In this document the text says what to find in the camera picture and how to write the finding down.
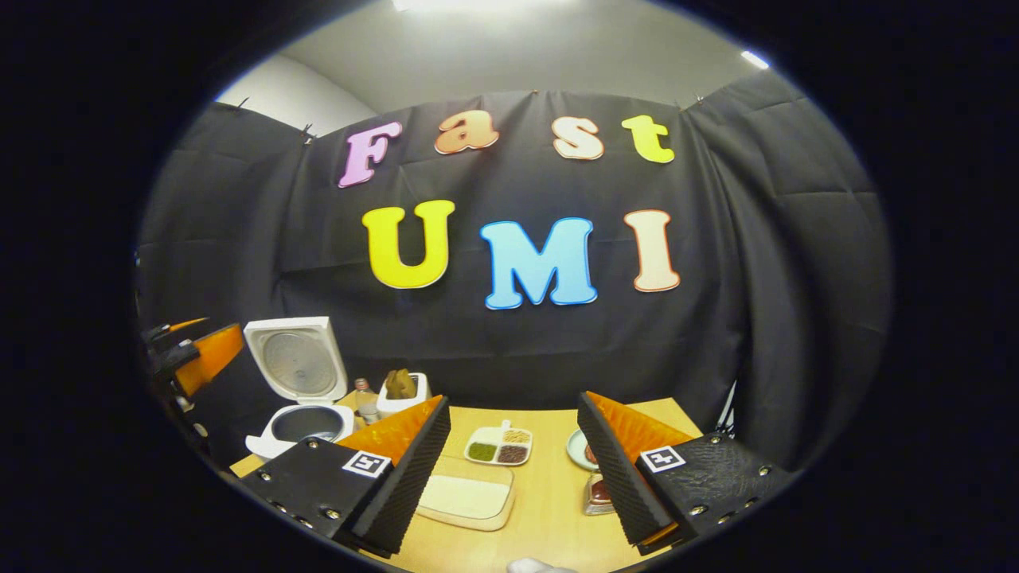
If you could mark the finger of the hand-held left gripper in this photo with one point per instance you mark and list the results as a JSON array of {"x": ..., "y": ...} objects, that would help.
[
  {"x": 163, "y": 330},
  {"x": 211, "y": 354}
]

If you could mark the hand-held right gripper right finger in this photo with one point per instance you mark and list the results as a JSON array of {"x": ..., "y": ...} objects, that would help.
[{"x": 621, "y": 485}]

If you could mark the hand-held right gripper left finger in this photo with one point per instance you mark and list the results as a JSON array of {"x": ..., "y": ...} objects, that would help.
[{"x": 406, "y": 485}]

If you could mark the dark wooden spoon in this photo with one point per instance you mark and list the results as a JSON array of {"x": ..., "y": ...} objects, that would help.
[{"x": 601, "y": 490}]

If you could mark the white rice cooker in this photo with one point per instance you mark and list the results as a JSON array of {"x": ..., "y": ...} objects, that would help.
[{"x": 294, "y": 362}]

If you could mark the clear plastic rice container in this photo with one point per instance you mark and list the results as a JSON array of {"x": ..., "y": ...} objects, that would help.
[{"x": 466, "y": 525}]

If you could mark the pale green plate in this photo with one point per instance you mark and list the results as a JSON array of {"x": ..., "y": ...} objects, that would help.
[{"x": 575, "y": 450}]

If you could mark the pile of green mung beans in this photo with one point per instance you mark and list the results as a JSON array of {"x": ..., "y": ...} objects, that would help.
[{"x": 482, "y": 452}]

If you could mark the clear water bottle red label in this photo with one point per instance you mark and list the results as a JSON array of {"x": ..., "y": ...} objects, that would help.
[{"x": 365, "y": 406}]

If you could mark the white divided dish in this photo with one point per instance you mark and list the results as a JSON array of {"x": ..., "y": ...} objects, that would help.
[{"x": 482, "y": 434}]

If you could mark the white toaster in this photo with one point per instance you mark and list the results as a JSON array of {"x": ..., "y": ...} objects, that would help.
[{"x": 422, "y": 391}]

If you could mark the pile of red beans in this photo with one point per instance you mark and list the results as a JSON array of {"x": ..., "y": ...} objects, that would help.
[{"x": 513, "y": 454}]

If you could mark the pile of yellow soybeans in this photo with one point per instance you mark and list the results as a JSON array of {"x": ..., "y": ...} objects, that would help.
[{"x": 517, "y": 436}]

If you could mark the black backdrop cloth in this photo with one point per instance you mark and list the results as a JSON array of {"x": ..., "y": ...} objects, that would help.
[{"x": 517, "y": 358}]

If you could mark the ceiling light panel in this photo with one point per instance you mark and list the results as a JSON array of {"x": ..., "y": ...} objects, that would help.
[
  {"x": 755, "y": 60},
  {"x": 478, "y": 4}
]

